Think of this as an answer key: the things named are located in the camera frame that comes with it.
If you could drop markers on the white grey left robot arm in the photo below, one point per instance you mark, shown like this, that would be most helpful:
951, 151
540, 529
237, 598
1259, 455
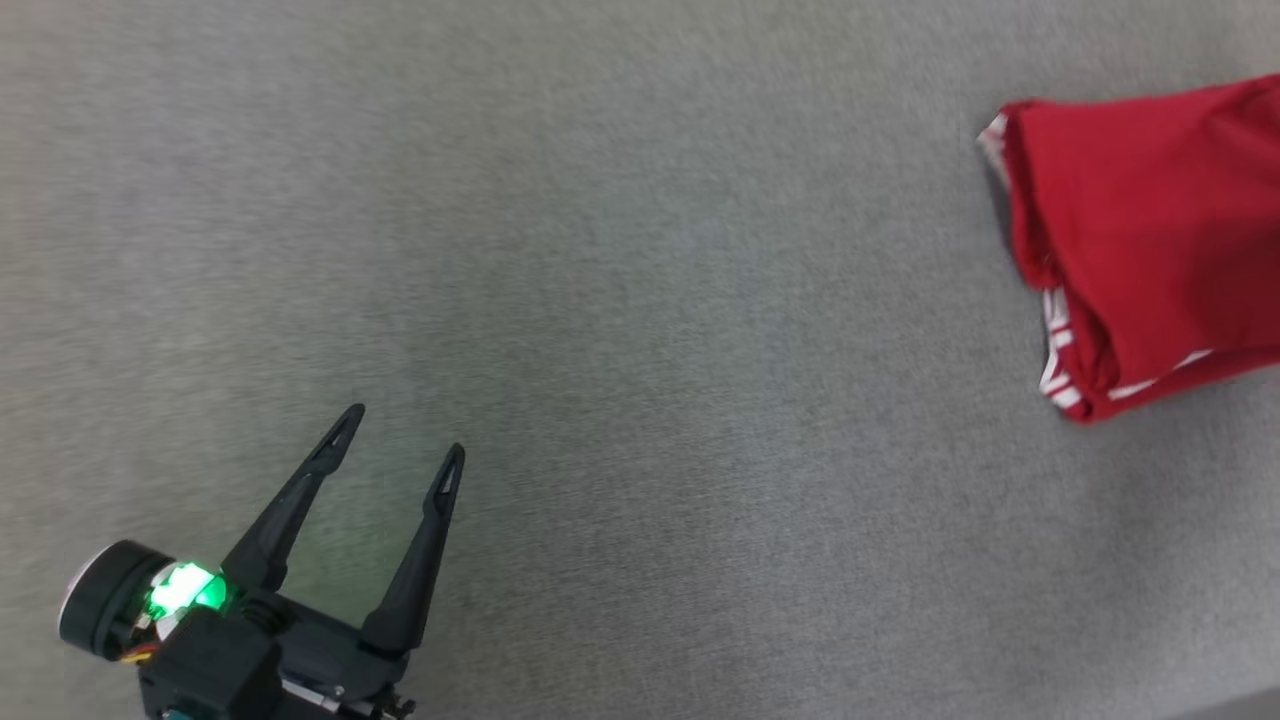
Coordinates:
100, 600

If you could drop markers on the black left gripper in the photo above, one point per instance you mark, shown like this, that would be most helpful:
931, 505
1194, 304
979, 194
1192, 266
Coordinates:
330, 660

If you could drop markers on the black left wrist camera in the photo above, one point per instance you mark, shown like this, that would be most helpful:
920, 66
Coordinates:
210, 665

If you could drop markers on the red and white jersey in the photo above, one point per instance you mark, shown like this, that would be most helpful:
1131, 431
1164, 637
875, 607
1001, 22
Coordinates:
1150, 220

